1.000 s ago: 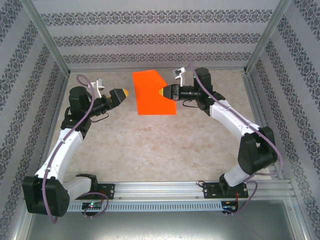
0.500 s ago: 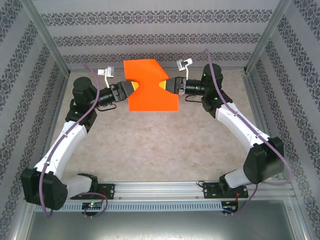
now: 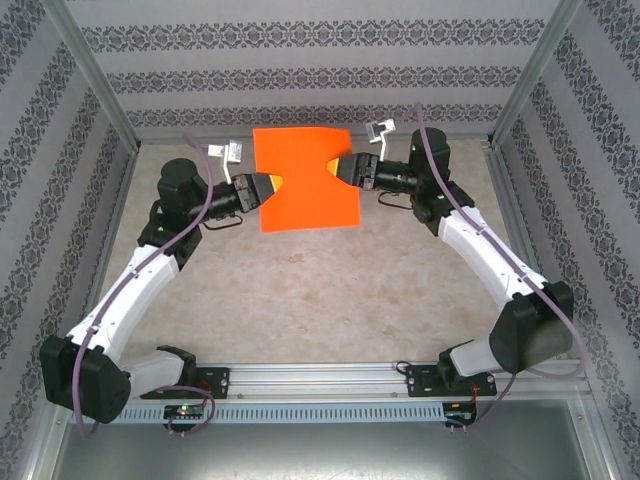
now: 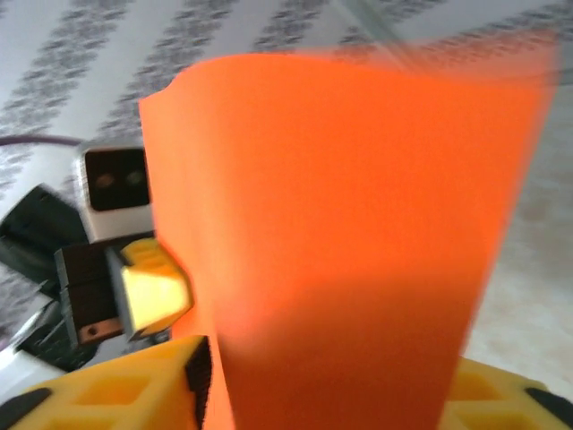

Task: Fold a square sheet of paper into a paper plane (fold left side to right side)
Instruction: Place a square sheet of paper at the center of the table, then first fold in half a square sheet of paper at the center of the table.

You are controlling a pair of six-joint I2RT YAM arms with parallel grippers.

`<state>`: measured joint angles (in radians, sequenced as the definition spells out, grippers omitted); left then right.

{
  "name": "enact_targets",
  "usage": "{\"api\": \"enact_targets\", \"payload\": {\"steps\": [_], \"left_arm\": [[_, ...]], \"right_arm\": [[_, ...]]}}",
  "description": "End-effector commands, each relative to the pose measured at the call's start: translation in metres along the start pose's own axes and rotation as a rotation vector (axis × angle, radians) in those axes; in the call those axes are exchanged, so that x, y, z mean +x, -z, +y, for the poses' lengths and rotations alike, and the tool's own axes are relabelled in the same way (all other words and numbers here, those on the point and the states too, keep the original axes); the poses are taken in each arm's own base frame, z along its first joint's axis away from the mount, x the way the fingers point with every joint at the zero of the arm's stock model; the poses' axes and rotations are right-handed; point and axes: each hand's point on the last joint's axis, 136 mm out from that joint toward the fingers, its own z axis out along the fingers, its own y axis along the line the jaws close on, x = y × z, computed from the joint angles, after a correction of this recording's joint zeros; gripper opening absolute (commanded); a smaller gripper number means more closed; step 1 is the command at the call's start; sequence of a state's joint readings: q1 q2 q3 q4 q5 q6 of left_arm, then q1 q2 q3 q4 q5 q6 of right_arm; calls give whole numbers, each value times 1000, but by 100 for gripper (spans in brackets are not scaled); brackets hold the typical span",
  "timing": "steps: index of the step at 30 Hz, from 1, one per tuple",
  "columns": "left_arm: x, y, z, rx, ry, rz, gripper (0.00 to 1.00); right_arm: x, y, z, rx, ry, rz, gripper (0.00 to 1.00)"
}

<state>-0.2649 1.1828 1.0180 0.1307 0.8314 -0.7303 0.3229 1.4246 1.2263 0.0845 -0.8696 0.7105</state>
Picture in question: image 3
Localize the orange paper sheet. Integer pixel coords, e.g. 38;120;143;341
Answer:
252;127;362;234

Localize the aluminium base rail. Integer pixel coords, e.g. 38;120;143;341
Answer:
127;362;587;402

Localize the slotted grey cable duct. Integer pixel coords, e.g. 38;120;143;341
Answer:
67;402;447;426

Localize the thin black right gripper cable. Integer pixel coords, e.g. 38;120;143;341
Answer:
377;188;417;209

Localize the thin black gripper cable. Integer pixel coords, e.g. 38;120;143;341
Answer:
201;212;247;232
377;188;417;209

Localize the small circuit board green light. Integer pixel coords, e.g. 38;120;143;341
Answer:
164;403;207;420

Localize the aluminium frame post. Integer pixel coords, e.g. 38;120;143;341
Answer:
43;0;142;154
488;0;586;149

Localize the small circuit board orange light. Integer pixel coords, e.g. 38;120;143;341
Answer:
443;399;479;417

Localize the grey metal panel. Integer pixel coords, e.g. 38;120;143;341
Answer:
29;399;621;480

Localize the aluminium table side rail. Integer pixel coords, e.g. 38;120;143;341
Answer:
482;139;554;301
97;147;142;301

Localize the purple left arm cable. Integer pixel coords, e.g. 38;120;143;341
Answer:
73;132;217;439

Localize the thin black left gripper cable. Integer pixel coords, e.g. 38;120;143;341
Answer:
201;212;247;232

